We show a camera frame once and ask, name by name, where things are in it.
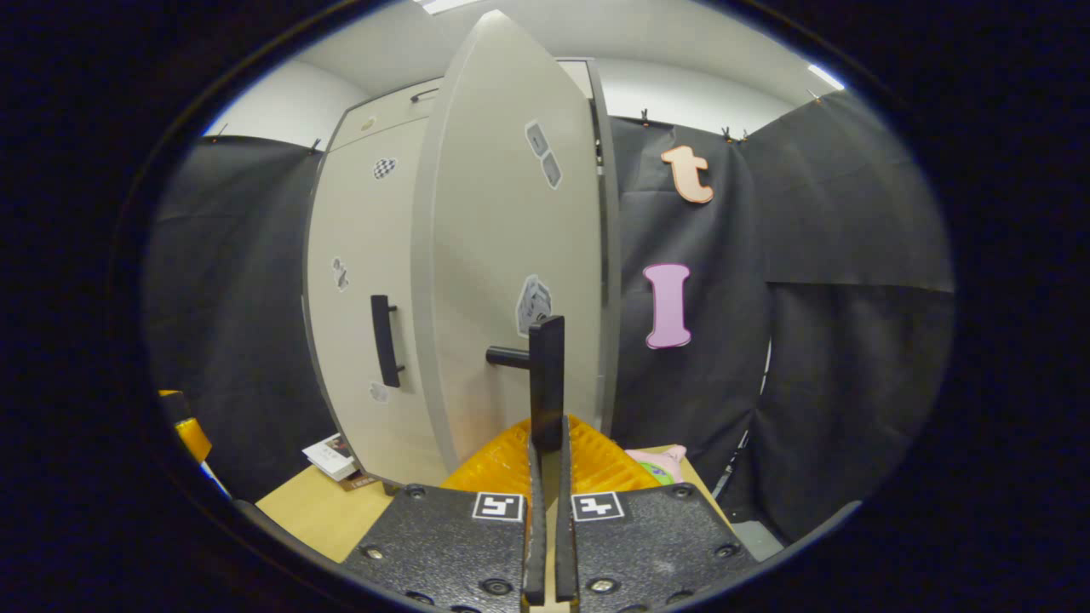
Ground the grey shoe cabinet door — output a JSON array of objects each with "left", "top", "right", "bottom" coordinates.
[
  {"left": 304, "top": 117, "right": 448, "bottom": 488},
  {"left": 411, "top": 10, "right": 607, "bottom": 478}
]

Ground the pink and green plush toy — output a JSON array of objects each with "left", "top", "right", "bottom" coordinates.
[{"left": 626, "top": 444, "right": 687, "bottom": 486}]

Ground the black backdrop cloth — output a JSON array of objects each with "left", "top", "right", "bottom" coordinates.
[{"left": 141, "top": 89, "right": 956, "bottom": 546}]

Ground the white book with portrait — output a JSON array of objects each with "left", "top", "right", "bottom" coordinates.
[{"left": 302, "top": 434, "right": 359, "bottom": 483}]

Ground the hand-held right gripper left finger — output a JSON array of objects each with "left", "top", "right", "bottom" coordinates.
[{"left": 341, "top": 417, "right": 548, "bottom": 613}]

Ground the grey double-door shoe cabinet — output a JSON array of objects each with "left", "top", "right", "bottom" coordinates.
[{"left": 302, "top": 10, "right": 622, "bottom": 496}]

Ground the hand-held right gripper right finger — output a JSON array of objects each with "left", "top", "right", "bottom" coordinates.
[{"left": 555, "top": 415, "right": 760, "bottom": 613}]

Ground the black door handle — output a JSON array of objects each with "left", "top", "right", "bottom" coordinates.
[
  {"left": 486, "top": 315, "right": 566, "bottom": 453},
  {"left": 370, "top": 295, "right": 406, "bottom": 389}
]

